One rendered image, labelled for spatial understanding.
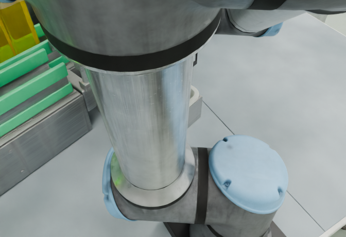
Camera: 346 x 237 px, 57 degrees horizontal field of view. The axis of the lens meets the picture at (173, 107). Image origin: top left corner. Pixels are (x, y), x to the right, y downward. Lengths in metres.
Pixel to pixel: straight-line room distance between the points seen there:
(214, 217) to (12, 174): 0.47
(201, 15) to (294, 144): 0.71
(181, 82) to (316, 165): 0.64
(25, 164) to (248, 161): 0.50
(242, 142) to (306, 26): 0.85
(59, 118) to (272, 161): 0.47
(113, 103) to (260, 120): 0.67
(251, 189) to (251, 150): 0.07
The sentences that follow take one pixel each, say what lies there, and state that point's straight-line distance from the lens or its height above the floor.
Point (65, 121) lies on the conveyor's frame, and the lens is 0.78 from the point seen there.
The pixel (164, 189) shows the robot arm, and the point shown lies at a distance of 0.42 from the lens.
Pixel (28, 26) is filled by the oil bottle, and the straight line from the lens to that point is 0.78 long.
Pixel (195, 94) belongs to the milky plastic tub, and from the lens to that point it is 0.79.
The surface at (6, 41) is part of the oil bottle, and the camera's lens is 0.76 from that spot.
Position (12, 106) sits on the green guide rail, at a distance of 0.70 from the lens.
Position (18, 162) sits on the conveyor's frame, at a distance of 0.77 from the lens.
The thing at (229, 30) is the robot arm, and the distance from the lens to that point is 0.54.
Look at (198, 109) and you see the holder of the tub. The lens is 0.83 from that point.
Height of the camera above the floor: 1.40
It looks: 47 degrees down
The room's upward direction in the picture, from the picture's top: straight up
